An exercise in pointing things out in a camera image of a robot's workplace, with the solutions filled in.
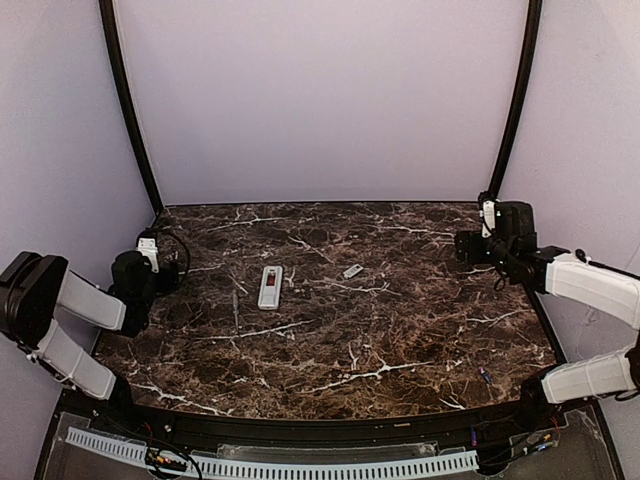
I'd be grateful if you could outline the clear handle test screwdriver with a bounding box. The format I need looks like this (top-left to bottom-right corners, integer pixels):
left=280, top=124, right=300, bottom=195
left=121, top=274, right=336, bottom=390
left=231, top=291, right=240, bottom=331

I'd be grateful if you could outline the white air conditioner remote control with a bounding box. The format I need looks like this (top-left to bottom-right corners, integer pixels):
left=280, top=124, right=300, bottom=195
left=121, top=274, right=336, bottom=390
left=257, top=266, right=283, bottom=310

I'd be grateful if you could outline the white remote battery cover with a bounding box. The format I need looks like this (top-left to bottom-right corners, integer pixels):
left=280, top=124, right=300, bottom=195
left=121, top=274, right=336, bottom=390
left=342, top=264, right=363, bottom=279

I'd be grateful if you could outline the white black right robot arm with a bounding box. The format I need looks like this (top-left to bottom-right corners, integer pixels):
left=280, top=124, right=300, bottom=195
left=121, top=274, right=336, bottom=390
left=454, top=200, right=639, bottom=405

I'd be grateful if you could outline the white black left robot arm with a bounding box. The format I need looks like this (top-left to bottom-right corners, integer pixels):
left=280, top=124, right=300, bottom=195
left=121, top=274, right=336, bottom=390
left=1, top=250, right=181, bottom=409

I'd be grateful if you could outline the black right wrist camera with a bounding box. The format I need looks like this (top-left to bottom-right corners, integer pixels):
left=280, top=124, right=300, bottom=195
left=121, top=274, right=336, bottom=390
left=478, top=191, right=499, bottom=238

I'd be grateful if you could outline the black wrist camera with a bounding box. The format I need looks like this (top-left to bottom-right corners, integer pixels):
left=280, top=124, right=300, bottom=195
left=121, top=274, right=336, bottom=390
left=478, top=191, right=499, bottom=238
left=135, top=228, right=191, bottom=276

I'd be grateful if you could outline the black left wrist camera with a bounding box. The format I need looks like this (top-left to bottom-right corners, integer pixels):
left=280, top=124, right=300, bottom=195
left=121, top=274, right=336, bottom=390
left=135, top=228, right=191, bottom=276

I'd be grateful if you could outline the black front table rail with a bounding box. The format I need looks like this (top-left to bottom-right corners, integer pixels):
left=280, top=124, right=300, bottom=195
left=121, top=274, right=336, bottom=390
left=47, top=387, right=601, bottom=456

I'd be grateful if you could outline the white slotted cable duct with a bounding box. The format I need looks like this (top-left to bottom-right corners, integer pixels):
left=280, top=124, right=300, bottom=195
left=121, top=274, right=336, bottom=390
left=65, top=427, right=479, bottom=479

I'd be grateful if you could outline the black enclosure frame post right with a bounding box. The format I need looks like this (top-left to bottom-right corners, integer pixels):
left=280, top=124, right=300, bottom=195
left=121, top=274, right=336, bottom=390
left=478, top=0, right=543, bottom=203

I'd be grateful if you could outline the black enclosure frame post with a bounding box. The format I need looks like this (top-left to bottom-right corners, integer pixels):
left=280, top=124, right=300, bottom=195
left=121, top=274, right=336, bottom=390
left=478, top=0, right=543, bottom=203
left=98, top=0, right=164, bottom=215

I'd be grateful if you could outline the black enclosure frame post left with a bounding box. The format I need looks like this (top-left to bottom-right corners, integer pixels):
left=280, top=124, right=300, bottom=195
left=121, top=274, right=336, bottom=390
left=98, top=0, right=164, bottom=215

